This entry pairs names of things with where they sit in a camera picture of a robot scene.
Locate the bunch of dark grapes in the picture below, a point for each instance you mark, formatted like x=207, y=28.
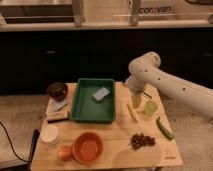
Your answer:
x=140, y=140

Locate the blue sponge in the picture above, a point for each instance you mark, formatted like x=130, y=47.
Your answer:
x=101, y=94

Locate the red bowl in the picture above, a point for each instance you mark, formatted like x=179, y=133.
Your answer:
x=87, y=148

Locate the green pepper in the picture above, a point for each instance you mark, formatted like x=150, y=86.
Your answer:
x=164, y=130

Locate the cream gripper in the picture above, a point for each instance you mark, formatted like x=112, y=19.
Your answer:
x=136, y=100

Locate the dark brown bowl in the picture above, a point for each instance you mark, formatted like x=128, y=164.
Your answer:
x=58, y=91

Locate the corovan cardboard box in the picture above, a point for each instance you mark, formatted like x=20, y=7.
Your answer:
x=156, y=7

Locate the yellow banana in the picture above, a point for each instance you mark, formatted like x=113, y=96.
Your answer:
x=133, y=114

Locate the green plastic tray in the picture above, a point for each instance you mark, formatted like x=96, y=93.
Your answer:
x=85, y=108

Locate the light green cup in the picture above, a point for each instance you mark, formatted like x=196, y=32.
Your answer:
x=150, y=108

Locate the wooden block with knife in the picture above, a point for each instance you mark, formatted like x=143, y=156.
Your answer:
x=57, y=111

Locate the orange fruit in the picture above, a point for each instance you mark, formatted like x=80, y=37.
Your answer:
x=65, y=153

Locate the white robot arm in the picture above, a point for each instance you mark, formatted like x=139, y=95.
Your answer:
x=145, y=70

